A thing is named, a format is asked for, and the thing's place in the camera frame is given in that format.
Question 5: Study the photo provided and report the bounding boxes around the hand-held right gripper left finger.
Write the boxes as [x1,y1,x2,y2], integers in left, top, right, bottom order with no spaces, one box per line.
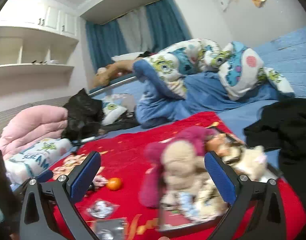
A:
[19,151,102,240]

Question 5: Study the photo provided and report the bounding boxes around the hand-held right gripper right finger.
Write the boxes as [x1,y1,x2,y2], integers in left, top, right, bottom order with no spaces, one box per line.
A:
[204,151,287,240]

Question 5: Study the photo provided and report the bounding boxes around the orange tangerine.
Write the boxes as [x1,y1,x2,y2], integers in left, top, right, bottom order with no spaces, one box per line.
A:
[106,177,122,191]

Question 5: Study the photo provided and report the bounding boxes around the round badge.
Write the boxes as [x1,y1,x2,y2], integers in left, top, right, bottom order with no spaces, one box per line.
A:
[84,199,118,219]

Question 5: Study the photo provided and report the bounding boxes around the cream plush toy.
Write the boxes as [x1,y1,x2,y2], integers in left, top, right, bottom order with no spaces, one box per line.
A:
[223,145,268,183]

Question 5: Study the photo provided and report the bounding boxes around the white pen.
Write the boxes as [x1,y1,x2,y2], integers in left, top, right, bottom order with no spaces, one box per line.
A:
[71,135,97,147]

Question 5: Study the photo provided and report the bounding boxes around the beige plush toy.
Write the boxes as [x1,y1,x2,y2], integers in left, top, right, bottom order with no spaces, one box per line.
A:
[159,140,211,205]

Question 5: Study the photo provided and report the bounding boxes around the large monster print pillow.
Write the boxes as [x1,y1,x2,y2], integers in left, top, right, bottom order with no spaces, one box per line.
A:
[4,137,73,184]

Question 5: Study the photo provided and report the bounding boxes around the pink plush toy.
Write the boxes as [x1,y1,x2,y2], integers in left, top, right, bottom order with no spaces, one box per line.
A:
[139,126,218,208]

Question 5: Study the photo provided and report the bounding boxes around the silver packet in clear bag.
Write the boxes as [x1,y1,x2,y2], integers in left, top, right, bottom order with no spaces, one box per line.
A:
[89,217,128,240]

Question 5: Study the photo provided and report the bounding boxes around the red bear print blanket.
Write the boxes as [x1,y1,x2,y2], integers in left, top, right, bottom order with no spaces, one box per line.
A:
[46,111,306,240]

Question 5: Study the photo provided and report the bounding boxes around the dark cloth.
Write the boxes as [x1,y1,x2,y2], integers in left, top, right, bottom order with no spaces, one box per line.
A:
[98,116,143,134]

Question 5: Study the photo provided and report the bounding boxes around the black puffer jacket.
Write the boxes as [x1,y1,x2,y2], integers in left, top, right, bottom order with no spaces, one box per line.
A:
[61,89,106,142]

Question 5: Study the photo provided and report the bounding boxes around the pink quilted jacket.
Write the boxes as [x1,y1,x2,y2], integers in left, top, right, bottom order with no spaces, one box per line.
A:
[0,105,69,160]

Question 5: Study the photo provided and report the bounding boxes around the small monster print pillow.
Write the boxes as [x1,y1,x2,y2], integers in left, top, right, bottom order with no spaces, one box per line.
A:
[101,94,129,127]

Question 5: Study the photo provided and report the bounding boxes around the black garment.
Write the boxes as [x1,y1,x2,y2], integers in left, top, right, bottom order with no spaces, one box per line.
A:
[244,97,306,205]

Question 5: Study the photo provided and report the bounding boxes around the blue bed sheet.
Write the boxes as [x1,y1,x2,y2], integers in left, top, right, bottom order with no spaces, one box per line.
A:
[88,26,306,170]

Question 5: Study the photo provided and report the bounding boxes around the blue fleece blanket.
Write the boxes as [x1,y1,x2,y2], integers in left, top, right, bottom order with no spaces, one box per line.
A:
[131,60,193,129]

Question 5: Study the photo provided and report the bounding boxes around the brown plush toy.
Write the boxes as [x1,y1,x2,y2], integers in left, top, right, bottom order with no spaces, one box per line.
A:
[93,60,136,88]

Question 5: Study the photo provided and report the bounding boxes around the monster print quilt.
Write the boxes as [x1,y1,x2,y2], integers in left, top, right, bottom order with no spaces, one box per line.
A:
[131,38,296,102]

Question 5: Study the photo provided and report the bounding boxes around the white shelf unit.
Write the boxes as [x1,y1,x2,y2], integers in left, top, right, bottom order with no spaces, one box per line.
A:
[0,26,79,80]

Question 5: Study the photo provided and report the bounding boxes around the white pillow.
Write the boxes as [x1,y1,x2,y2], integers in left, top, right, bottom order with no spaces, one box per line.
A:
[111,52,143,63]

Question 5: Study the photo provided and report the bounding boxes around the blue curtain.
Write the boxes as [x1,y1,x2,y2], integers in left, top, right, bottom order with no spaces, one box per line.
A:
[145,0,193,53]
[85,20,128,73]

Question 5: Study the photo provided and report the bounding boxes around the grey curtain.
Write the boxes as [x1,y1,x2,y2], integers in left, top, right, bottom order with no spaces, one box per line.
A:
[116,6,156,55]

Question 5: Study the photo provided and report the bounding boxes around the metal bed rail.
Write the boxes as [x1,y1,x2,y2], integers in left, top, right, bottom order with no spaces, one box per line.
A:
[89,75,138,97]

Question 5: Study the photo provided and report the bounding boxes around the white wall cabinet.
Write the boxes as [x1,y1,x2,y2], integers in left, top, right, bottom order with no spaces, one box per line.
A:
[0,0,79,37]

